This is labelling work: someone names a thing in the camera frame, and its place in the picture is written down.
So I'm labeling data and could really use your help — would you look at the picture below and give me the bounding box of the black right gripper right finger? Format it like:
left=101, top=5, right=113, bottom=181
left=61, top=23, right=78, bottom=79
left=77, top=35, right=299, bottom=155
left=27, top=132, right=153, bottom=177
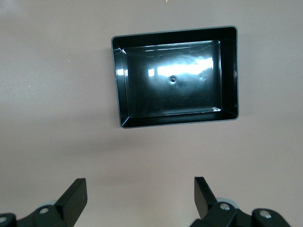
left=190, top=176, right=291, bottom=227

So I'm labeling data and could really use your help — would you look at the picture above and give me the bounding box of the black plastic box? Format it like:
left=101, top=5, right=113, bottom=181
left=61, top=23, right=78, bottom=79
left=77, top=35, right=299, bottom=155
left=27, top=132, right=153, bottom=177
left=110, top=25, right=239, bottom=130

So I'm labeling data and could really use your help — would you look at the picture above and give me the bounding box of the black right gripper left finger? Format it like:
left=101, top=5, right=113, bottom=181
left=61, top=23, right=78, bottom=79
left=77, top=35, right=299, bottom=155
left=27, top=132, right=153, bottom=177
left=0, top=178, right=88, bottom=227

